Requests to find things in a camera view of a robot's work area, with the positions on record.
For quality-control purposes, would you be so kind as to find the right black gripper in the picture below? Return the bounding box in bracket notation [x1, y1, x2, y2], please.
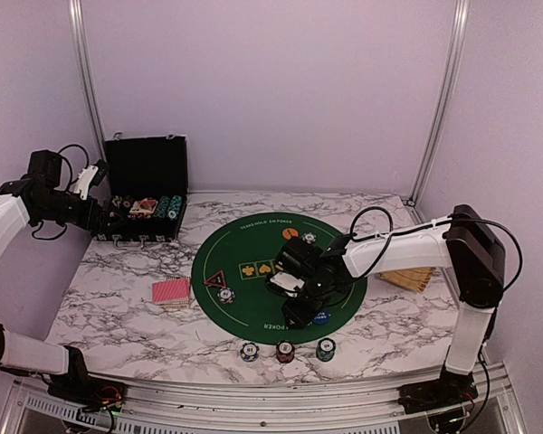
[282, 277, 338, 328]

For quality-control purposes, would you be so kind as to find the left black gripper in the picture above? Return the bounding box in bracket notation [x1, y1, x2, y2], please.
[34, 191, 126, 234]

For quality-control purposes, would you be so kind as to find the blue small blind button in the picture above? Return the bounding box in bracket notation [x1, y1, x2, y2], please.
[312, 311, 331, 326]

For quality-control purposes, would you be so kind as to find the orange big blind button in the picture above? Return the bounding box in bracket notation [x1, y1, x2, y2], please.
[281, 228, 300, 241]

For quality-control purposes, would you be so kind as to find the blue white chip stack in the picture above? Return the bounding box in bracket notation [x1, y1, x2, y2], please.
[239, 342, 260, 363]

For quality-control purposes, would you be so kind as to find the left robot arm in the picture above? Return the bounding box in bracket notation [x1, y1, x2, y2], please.
[0, 176, 126, 402]

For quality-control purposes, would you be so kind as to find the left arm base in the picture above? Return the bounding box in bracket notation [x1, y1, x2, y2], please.
[47, 345, 126, 412]

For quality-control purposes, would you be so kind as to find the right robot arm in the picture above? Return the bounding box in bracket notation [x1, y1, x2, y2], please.
[116, 205, 504, 405]

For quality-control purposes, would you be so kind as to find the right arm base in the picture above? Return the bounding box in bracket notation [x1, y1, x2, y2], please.
[397, 365, 479, 414]

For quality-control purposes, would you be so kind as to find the blue tan chip row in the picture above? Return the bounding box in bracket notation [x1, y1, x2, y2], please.
[110, 195, 122, 210]

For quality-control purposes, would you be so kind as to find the brown 100 chip stack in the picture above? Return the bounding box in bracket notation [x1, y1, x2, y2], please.
[120, 196, 134, 212]

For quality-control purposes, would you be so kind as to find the boxed playing card deck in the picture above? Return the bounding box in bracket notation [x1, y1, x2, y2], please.
[129, 200, 155, 220]

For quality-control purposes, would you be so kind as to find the black poker chip case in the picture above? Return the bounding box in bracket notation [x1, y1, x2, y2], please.
[96, 135, 189, 243]

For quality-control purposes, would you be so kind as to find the dark green chip row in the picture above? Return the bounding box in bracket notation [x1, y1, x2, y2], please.
[154, 195, 171, 219]

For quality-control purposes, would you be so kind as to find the teal 50 chip row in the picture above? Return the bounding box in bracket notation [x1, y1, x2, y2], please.
[167, 195, 183, 221]

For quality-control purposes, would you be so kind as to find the teal chip stack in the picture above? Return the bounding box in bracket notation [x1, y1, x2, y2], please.
[316, 338, 337, 363]

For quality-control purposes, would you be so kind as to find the round green poker mat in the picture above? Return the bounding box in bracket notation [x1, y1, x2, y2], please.
[191, 212, 367, 345]

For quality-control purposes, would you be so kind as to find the red back card deck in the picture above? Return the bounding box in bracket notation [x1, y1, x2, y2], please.
[152, 278, 191, 308]

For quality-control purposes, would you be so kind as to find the black red triangle marker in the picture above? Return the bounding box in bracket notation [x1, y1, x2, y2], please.
[203, 269, 228, 290]

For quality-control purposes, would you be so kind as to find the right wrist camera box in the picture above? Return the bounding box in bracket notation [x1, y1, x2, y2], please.
[265, 238, 322, 298]

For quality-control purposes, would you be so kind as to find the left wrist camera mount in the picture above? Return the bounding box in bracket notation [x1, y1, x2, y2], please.
[71, 159, 109, 201]

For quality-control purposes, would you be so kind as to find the aluminium front rail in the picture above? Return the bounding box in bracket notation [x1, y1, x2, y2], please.
[0, 363, 527, 433]

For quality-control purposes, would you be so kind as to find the left aluminium frame post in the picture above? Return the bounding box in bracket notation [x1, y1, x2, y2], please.
[68, 0, 106, 160]

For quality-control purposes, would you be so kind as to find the aluminium frame post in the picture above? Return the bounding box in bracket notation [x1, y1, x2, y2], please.
[408, 0, 471, 207]
[68, 0, 106, 160]

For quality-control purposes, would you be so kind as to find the right aluminium frame post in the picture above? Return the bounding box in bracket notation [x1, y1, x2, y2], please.
[408, 0, 471, 207]

